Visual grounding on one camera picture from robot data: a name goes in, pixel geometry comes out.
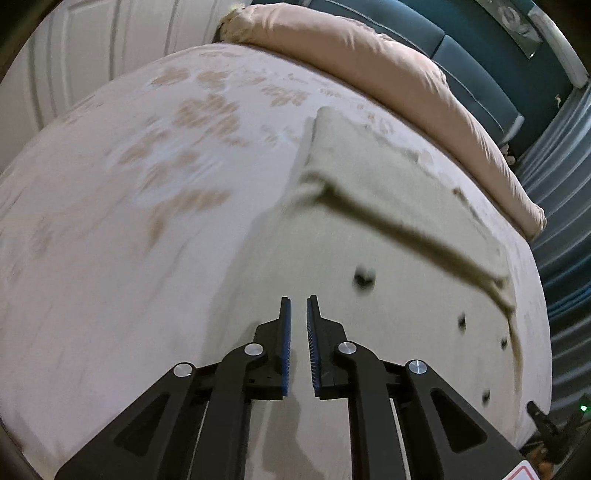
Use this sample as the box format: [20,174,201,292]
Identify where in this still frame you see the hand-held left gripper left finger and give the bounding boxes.
[54,297,292,480]

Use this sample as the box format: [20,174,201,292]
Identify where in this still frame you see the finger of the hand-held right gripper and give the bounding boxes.
[527,401,560,452]
[561,406,587,441]

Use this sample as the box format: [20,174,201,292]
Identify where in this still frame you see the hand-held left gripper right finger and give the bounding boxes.
[307,295,528,480]

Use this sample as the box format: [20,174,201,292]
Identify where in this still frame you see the beige buttoned garment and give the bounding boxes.
[198,106,532,480]

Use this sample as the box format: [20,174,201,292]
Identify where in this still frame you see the patterned white bedspread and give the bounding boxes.
[0,42,554,476]

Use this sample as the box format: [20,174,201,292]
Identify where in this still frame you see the grey-blue curtain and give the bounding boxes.
[508,83,591,444]

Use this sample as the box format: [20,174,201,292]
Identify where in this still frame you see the pink rolled duvet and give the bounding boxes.
[218,4,548,241]

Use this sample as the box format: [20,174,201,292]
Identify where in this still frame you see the teal padded headboard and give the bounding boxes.
[249,0,578,158]

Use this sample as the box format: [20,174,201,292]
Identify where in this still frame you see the white panelled wardrobe door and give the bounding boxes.
[0,0,245,174]

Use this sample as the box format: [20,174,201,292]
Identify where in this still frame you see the glossy framed picture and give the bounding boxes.
[480,0,557,60]

